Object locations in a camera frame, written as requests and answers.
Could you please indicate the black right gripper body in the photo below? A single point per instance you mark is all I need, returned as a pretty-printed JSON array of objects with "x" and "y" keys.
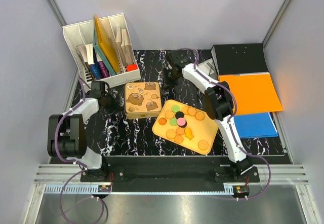
[{"x": 169, "y": 79}]

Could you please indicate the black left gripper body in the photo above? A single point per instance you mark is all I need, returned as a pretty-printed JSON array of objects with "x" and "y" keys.
[{"x": 111, "y": 104}]

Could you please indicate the brown compartment cookie box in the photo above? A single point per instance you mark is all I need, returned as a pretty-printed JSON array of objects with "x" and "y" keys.
[{"x": 141, "y": 115}]

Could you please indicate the silver tin lid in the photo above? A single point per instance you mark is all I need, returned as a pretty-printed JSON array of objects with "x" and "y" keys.
[{"x": 142, "y": 98}]

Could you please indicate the yellow cookie tray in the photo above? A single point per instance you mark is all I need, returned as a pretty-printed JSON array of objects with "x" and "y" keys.
[{"x": 198, "y": 127}]

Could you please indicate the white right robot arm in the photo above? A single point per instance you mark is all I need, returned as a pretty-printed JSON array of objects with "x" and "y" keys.
[{"x": 220, "y": 104}]

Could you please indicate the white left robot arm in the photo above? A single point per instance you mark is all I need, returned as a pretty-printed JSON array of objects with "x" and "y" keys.
[{"x": 66, "y": 132}]

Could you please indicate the grey booklet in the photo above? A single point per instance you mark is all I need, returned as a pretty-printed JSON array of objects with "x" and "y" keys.
[{"x": 208, "y": 68}]

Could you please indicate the green macaron cookie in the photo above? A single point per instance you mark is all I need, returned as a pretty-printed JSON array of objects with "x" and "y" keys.
[{"x": 175, "y": 108}]

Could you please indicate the white file organizer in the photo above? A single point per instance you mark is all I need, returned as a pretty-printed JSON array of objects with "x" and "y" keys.
[{"x": 79, "y": 38}]

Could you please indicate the black sandwich cookie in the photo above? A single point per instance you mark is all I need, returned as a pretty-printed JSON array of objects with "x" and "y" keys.
[{"x": 179, "y": 114}]

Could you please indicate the pink macaron cookie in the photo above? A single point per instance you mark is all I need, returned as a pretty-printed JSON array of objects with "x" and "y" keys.
[{"x": 181, "y": 121}]

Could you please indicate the black binder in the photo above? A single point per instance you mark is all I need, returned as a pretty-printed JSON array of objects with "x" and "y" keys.
[{"x": 239, "y": 58}]

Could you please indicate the yellow folder in organizer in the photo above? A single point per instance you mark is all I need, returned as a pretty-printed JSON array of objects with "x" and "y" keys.
[{"x": 104, "y": 47}]

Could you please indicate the orange folder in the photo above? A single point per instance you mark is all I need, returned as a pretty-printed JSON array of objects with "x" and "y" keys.
[{"x": 254, "y": 93}]

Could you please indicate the round tan biscuit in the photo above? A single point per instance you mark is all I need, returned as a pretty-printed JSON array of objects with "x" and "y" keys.
[{"x": 203, "y": 145}]

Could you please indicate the blue folder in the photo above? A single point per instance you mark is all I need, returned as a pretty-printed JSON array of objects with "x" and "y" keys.
[{"x": 255, "y": 126}]

